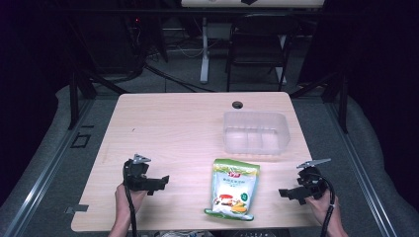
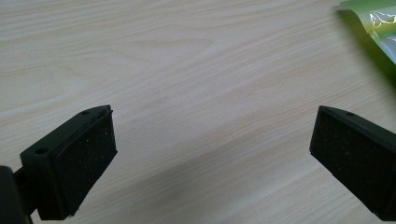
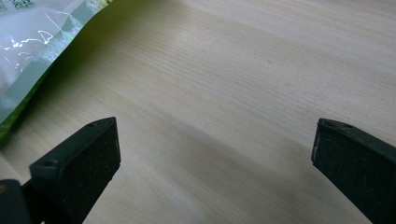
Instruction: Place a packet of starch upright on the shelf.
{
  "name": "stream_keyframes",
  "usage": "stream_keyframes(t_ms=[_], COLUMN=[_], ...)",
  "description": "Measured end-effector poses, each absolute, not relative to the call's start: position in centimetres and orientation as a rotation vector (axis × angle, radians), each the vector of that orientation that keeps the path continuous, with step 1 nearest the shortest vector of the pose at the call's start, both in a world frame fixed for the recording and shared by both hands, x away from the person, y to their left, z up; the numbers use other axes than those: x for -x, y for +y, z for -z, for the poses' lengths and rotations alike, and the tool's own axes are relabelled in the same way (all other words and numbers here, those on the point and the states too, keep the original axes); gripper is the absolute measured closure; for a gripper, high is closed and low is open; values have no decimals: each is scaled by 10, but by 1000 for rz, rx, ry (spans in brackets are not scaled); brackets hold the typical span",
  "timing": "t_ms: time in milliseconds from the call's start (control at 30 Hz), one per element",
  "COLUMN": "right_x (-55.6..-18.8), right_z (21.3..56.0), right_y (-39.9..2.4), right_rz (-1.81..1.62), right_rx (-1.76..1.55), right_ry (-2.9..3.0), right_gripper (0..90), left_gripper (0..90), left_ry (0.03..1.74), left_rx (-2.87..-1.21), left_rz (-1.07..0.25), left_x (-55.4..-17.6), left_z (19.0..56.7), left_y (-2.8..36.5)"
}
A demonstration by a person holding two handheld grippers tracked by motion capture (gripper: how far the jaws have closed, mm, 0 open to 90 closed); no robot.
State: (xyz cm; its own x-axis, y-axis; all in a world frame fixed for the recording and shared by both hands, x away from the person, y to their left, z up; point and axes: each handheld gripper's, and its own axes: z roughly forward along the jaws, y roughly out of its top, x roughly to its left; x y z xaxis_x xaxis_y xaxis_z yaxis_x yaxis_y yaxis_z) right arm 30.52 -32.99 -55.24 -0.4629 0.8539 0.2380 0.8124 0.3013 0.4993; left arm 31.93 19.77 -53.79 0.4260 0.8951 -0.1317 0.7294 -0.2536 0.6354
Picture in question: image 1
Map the black chair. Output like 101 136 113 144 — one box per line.
225 14 293 93

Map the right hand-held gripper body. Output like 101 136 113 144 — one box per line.
295 158 332 200

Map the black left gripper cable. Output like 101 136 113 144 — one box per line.
124 185 138 237

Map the black metal stand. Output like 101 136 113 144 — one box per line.
290 72 350 134
66 67 129 130

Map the green and white snack bag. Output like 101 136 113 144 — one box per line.
204 158 261 222

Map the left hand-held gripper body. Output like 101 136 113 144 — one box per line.
123 153 153 193

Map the grey tape strip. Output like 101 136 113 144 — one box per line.
64 203 90 215

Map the person's right hand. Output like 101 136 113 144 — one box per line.
303 189 338 226

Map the black floor cable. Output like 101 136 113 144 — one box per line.
142 63 216 94

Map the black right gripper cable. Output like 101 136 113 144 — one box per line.
312 173 337 237

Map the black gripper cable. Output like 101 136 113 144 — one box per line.
312 173 337 237
124 185 138 237

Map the white desk leg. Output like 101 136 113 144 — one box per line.
199 17 211 85

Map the aluminium floor rail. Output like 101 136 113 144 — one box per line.
1 98 97 237
325 100 398 237

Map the person's left hand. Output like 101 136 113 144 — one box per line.
114 183 148 216

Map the clear plastic container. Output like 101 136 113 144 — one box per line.
222 111 292 157

